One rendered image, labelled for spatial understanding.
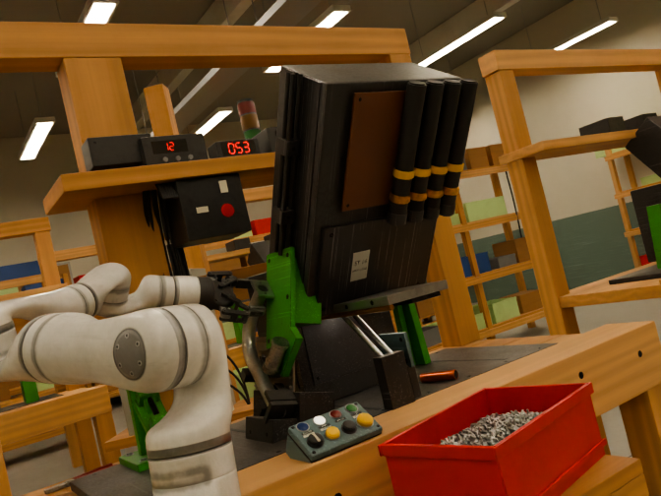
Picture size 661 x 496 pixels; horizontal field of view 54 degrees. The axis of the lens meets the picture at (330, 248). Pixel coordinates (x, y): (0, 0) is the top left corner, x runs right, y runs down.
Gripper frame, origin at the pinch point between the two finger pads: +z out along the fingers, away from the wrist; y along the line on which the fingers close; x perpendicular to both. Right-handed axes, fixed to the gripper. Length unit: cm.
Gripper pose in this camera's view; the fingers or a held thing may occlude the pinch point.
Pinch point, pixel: (256, 297)
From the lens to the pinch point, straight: 144.4
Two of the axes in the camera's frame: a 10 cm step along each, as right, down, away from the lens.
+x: -3.6, 8.0, 4.7
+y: -3.7, -5.9, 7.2
